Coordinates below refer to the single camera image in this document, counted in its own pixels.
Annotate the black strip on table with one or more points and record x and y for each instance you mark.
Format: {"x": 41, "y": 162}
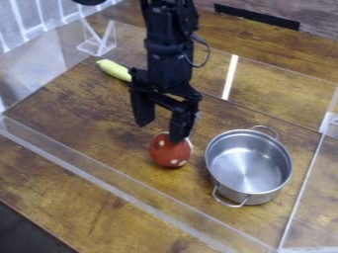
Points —
{"x": 258, "y": 17}

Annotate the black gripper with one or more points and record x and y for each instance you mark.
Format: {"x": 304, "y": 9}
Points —
{"x": 163, "y": 85}

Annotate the yellow handled metal spoon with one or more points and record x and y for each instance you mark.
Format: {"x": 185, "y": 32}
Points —
{"x": 115, "y": 69}

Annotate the red white toy mushroom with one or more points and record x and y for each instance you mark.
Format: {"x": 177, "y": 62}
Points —
{"x": 169, "y": 154}

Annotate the silver pot with handles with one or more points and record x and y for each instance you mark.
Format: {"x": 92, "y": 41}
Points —
{"x": 248, "y": 165}

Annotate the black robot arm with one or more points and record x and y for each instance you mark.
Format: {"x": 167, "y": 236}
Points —
{"x": 171, "y": 20}

